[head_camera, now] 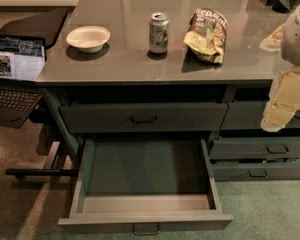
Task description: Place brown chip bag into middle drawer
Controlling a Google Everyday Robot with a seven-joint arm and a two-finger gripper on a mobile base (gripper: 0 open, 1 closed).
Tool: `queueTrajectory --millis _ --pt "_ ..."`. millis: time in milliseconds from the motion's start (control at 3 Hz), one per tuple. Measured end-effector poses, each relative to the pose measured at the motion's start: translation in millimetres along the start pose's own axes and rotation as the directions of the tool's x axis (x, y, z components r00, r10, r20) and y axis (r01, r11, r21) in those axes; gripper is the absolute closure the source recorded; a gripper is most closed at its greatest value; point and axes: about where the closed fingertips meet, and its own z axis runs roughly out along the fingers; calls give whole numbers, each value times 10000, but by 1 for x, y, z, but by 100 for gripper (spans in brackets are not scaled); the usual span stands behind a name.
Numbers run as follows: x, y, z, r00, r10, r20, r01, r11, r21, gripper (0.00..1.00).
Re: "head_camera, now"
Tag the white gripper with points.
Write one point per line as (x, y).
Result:
(297, 37)

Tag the brown chip bag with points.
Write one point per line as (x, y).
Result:
(206, 35)

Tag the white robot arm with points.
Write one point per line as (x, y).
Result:
(290, 45)

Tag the top right drawer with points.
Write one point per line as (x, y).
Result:
(246, 115)

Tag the bottom right drawer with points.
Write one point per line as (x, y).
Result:
(256, 171)

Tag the closed top left drawer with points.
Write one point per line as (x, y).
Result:
(143, 117)

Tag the open middle drawer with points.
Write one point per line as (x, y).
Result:
(145, 187)

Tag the green soda can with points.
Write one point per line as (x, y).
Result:
(158, 32)

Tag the white paper bowl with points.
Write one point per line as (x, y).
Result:
(88, 39)

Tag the black laptop stand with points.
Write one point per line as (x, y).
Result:
(51, 146)

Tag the open black laptop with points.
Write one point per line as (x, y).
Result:
(21, 60)

